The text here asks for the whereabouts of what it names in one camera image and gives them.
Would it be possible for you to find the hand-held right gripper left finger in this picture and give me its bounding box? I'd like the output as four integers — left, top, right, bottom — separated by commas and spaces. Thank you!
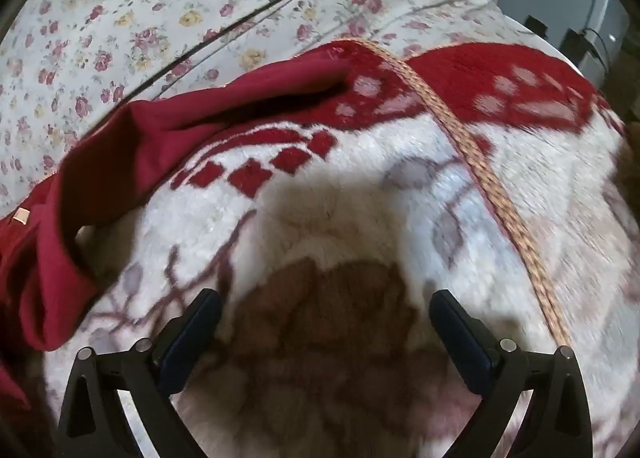
57, 288, 223, 458

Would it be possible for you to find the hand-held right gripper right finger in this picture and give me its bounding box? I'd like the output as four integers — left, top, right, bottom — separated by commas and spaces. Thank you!
429, 289, 593, 458

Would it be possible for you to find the dark red garment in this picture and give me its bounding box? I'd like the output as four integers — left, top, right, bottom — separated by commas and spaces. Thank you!
0, 55, 361, 419

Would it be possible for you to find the red and white plush blanket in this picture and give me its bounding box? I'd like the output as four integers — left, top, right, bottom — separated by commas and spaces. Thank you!
0, 38, 640, 458

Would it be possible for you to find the black device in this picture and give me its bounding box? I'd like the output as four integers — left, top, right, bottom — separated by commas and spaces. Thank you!
524, 15, 612, 70

